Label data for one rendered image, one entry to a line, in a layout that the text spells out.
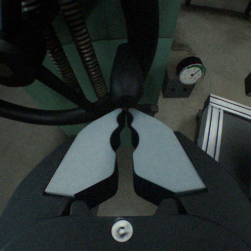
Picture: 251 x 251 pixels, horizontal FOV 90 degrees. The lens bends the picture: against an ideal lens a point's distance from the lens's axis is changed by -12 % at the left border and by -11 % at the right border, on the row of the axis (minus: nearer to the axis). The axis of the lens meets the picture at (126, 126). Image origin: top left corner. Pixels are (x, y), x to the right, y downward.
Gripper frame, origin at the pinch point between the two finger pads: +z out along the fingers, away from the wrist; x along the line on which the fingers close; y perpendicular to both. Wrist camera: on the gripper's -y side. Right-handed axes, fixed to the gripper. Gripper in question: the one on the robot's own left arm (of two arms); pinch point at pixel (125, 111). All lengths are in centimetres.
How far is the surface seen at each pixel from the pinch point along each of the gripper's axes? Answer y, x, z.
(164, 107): 41, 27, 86
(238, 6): -62, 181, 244
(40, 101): 11.4, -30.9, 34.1
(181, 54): -1.1, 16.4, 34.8
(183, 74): 2.1, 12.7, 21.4
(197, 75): 2.3, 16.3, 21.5
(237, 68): 19, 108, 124
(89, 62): -2.5, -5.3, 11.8
